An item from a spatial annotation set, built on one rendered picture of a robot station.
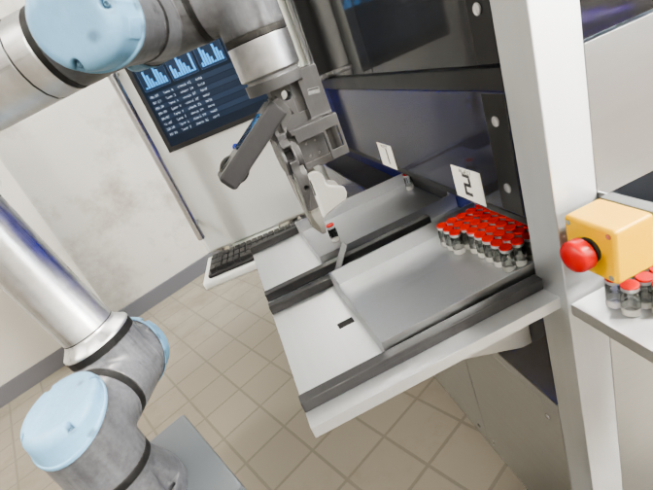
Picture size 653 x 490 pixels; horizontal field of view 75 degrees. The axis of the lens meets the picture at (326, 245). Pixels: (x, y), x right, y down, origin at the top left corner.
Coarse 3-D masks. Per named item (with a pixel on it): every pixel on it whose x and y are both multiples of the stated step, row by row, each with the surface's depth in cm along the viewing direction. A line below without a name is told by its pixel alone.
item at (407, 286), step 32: (384, 256) 87; (416, 256) 85; (448, 256) 81; (352, 288) 83; (384, 288) 79; (416, 288) 76; (448, 288) 72; (480, 288) 69; (384, 320) 71; (416, 320) 68
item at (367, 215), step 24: (360, 192) 118; (384, 192) 120; (408, 192) 114; (336, 216) 118; (360, 216) 112; (384, 216) 107; (408, 216) 95; (432, 216) 97; (312, 240) 109; (360, 240) 94
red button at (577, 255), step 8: (568, 240) 50; (576, 240) 49; (584, 240) 49; (568, 248) 49; (576, 248) 49; (584, 248) 48; (592, 248) 48; (568, 256) 50; (576, 256) 49; (584, 256) 48; (592, 256) 48; (568, 264) 50; (576, 264) 49; (584, 264) 48; (592, 264) 49
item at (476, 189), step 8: (456, 168) 73; (456, 176) 74; (472, 176) 69; (456, 184) 76; (472, 184) 70; (480, 184) 68; (464, 192) 74; (472, 192) 71; (480, 192) 69; (472, 200) 73; (480, 200) 70
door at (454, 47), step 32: (352, 0) 85; (384, 0) 73; (416, 0) 64; (448, 0) 57; (384, 32) 78; (416, 32) 68; (448, 32) 60; (384, 64) 84; (416, 64) 72; (448, 64) 63; (480, 64) 57
